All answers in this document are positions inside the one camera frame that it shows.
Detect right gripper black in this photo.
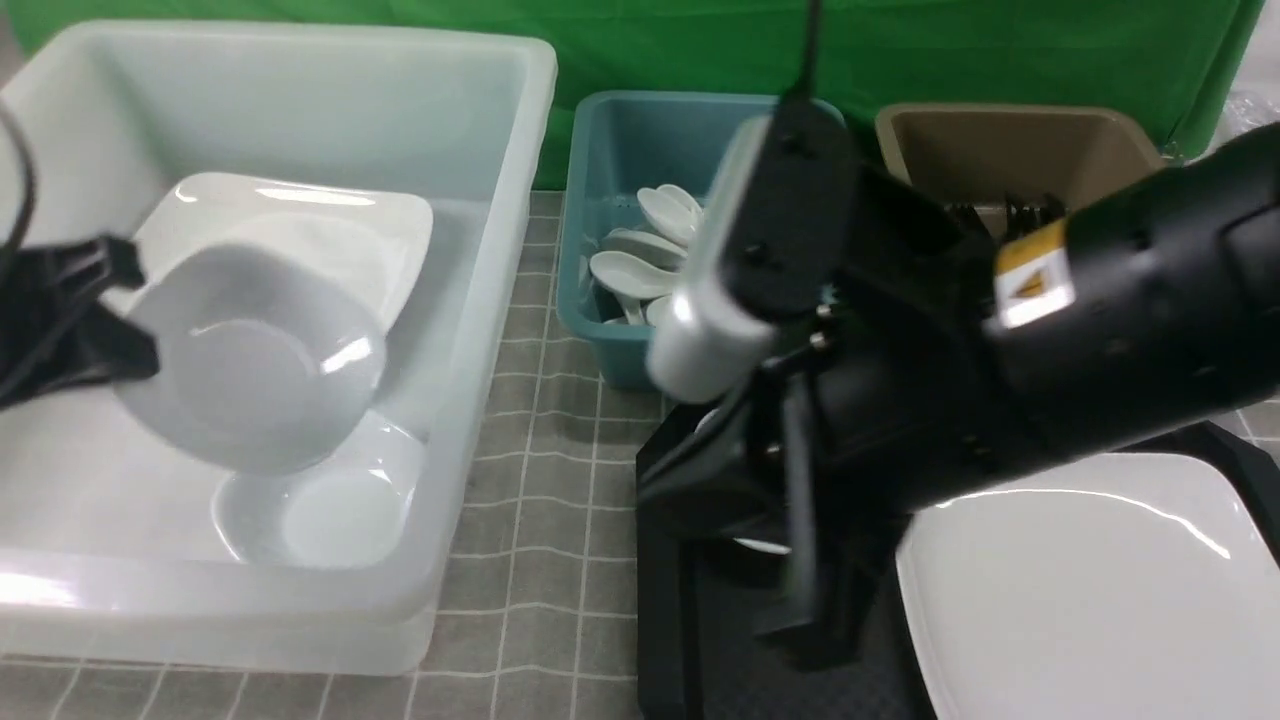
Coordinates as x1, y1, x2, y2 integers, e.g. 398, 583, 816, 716
760, 190, 1011, 521

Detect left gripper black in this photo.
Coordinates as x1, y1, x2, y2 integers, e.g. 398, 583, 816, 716
1, 234, 160, 409

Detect white bowl tray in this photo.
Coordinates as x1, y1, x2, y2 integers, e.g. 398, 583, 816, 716
114, 243, 387, 475

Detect large white square plate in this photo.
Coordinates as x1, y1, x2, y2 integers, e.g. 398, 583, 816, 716
897, 454, 1279, 719

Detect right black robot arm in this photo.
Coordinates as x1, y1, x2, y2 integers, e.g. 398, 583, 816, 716
754, 126, 1277, 525

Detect white square plate in bin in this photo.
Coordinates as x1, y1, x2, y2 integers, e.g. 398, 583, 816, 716
102, 172, 434, 333

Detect large translucent white bin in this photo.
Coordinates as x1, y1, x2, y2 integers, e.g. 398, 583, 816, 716
3, 20, 557, 675

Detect bundle of black chopsticks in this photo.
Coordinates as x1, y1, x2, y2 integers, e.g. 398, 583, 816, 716
945, 193, 1068, 245

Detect pile of white spoons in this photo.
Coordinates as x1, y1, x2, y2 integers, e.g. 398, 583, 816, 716
588, 184, 704, 327

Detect brown plastic bin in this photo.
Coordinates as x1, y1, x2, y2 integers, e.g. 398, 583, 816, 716
876, 102, 1166, 210

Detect black serving tray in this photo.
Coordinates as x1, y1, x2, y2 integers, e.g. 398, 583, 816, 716
637, 423, 1277, 719

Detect white bowl in bin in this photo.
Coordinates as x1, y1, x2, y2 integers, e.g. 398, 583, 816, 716
211, 411, 428, 570

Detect teal plastic bin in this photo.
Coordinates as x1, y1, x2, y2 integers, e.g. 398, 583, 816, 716
556, 91, 778, 393

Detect grey checked tablecloth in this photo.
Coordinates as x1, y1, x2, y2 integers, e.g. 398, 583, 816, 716
0, 192, 1280, 720

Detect green backdrop cloth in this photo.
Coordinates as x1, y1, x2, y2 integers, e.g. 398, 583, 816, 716
5, 1, 1265, 190

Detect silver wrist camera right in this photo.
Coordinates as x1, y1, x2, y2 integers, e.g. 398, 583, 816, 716
646, 97, 861, 406

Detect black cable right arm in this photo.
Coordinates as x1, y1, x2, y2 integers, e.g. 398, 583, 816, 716
795, 0, 826, 101

